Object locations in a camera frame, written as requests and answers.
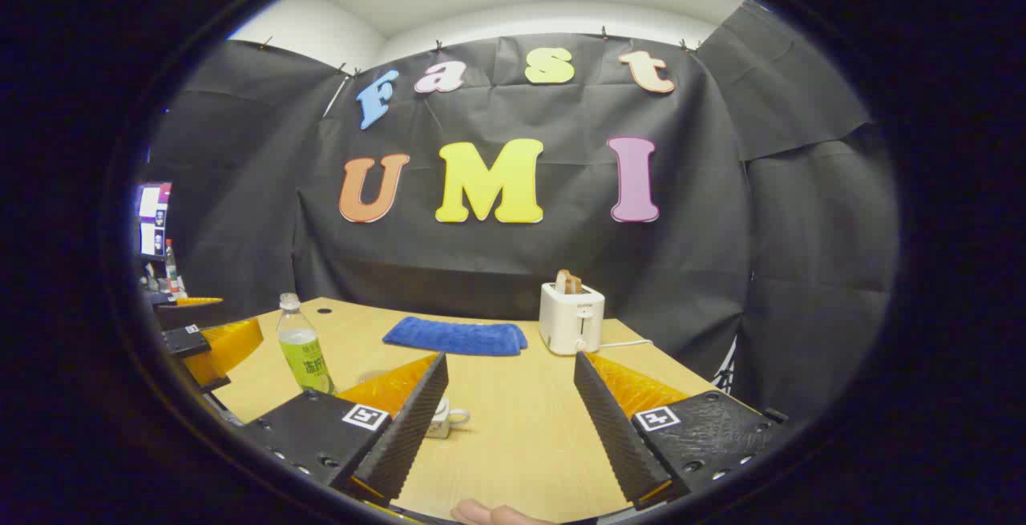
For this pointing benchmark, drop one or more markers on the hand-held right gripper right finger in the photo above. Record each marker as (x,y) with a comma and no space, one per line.
(613,437)

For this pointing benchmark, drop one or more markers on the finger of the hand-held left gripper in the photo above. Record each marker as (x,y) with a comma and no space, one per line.
(232,345)
(192,315)

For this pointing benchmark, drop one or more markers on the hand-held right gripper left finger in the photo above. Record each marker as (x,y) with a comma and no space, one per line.
(405,437)

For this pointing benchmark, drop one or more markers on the green label water bottle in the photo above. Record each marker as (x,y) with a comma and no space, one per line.
(303,349)

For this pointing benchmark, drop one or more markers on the small red cap bottle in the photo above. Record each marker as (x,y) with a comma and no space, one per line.
(171,268)

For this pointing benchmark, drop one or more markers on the computer monitor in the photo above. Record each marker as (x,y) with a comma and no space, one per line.
(152,216)

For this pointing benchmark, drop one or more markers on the blue folded towel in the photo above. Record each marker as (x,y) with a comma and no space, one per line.
(457,337)

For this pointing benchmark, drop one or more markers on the white toaster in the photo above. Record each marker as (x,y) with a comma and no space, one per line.
(565,321)

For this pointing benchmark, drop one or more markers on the bread slice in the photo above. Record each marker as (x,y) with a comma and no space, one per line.
(569,282)

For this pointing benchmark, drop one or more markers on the black backdrop cloth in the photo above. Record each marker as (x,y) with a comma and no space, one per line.
(561,252)

